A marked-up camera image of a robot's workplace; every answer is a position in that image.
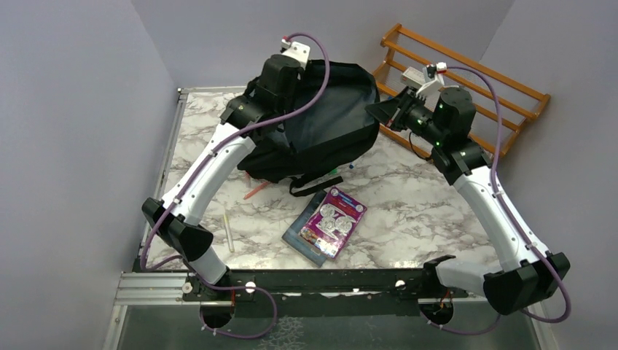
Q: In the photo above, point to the black student bag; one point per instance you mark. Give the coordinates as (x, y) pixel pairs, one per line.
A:
(335, 131)

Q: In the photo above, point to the orange wooden shelf rack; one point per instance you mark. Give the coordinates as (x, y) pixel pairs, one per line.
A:
(504, 106)

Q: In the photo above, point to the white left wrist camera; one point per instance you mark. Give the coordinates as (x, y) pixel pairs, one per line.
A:
(296, 50)

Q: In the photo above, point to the white red box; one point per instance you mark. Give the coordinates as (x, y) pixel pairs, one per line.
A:
(413, 78)

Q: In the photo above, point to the salmon pink pencil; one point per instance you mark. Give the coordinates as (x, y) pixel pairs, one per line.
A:
(256, 190)

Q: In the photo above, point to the pale yellow pencil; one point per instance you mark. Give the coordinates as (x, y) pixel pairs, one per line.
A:
(228, 232)

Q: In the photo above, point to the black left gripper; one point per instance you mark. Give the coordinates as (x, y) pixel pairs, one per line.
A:
(296, 88)

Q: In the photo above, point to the black metal base rail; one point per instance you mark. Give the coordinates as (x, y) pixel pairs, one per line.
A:
(248, 294)

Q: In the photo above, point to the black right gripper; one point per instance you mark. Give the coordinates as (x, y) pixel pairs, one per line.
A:
(393, 111)

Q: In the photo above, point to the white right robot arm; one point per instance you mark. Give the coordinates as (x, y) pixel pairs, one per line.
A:
(528, 271)

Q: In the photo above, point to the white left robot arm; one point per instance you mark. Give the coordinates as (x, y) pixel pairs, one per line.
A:
(247, 118)

